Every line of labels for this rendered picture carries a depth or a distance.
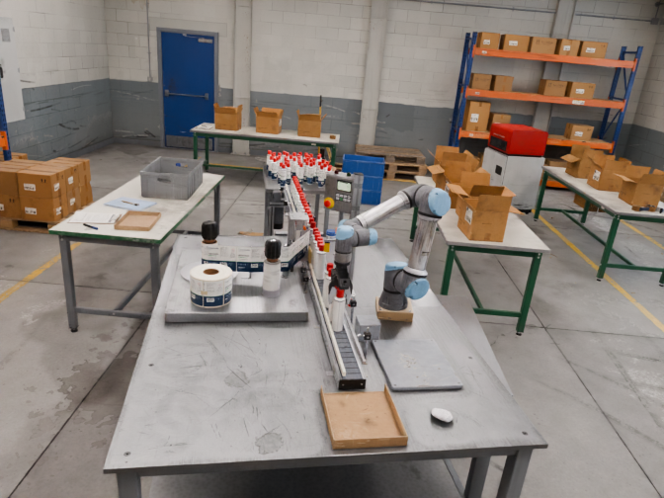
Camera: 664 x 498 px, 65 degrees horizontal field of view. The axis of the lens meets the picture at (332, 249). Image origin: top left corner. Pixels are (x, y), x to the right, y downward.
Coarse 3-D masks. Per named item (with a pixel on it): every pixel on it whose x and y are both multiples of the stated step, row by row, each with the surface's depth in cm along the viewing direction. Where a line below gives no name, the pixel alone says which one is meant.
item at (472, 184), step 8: (464, 176) 466; (472, 176) 467; (480, 176) 466; (488, 176) 466; (448, 184) 463; (464, 184) 467; (472, 184) 467; (480, 184) 467; (488, 184) 467; (456, 192) 440; (464, 192) 445; (472, 192) 433; (480, 192) 432; (488, 192) 431; (496, 192) 431; (504, 192) 448; (512, 192) 445; (456, 208) 470
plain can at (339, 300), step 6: (336, 294) 234; (342, 294) 232; (336, 300) 233; (342, 300) 233; (336, 306) 234; (342, 306) 234; (336, 312) 235; (342, 312) 235; (336, 318) 236; (342, 318) 236; (336, 324) 237; (342, 324) 238; (336, 330) 238
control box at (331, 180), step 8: (328, 176) 270; (336, 176) 269; (344, 176) 268; (352, 176) 269; (328, 184) 271; (336, 184) 269; (352, 184) 265; (328, 192) 272; (336, 192) 270; (344, 192) 269; (352, 192) 267; (328, 200) 274; (336, 200) 272; (352, 200) 268; (328, 208) 276; (336, 208) 273; (344, 208) 271
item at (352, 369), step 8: (312, 280) 289; (320, 288) 280; (320, 304) 262; (344, 328) 242; (336, 336) 235; (344, 336) 235; (344, 344) 229; (344, 352) 223; (352, 352) 224; (336, 360) 221; (344, 360) 218; (352, 360) 218; (352, 368) 213; (344, 376) 206; (352, 376) 207; (360, 376) 207
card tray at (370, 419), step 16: (336, 400) 200; (352, 400) 200; (368, 400) 201; (384, 400) 202; (336, 416) 191; (352, 416) 192; (368, 416) 192; (384, 416) 193; (336, 432) 183; (352, 432) 184; (368, 432) 184; (384, 432) 185; (400, 432) 186; (336, 448) 176; (352, 448) 177
